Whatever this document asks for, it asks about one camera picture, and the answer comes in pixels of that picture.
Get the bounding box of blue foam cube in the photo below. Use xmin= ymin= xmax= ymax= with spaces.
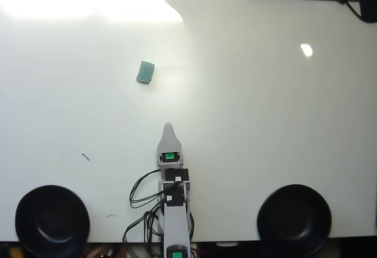
xmin=135 ymin=60 xmax=156 ymax=85

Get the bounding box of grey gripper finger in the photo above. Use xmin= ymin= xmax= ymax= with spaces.
xmin=157 ymin=122 xmax=183 ymax=153

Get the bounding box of black looped servo cable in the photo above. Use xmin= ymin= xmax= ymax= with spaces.
xmin=129 ymin=168 xmax=166 ymax=210

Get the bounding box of black bowl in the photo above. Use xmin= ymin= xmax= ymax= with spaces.
xmin=14 ymin=184 xmax=91 ymax=258
xmin=256 ymin=184 xmax=333 ymax=257

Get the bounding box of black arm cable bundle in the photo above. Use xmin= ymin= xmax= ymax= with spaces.
xmin=122 ymin=201 xmax=166 ymax=244

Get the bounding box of white gripper body with motor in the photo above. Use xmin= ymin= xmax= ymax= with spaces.
xmin=156 ymin=150 xmax=184 ymax=169

